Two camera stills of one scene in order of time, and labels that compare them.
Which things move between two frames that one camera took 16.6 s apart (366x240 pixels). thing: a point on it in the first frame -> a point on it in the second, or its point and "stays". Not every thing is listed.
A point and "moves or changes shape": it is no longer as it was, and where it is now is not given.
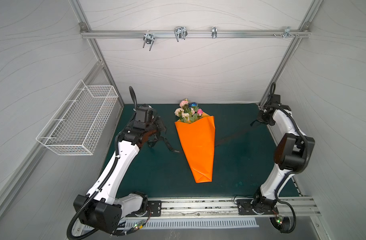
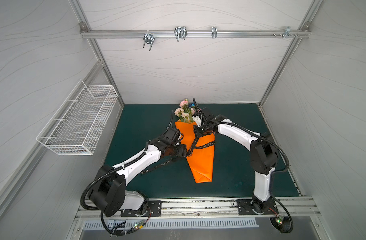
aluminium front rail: (300, 207) stays
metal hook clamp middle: (180, 32) stays
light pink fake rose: (184, 104) stays
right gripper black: (261, 120) -> (201, 117)
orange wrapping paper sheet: (197, 141) stays
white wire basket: (77, 127) stays
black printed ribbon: (162, 139) moves or changes shape
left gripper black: (158, 121) -> (182, 150)
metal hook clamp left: (148, 38) stays
